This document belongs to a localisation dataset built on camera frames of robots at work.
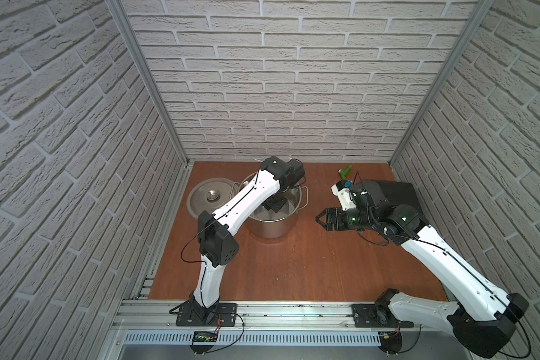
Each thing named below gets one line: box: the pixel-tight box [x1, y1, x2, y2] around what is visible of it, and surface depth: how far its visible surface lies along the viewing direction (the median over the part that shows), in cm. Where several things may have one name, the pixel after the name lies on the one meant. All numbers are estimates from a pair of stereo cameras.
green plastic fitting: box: [338, 165, 353, 180], surface depth 116 cm
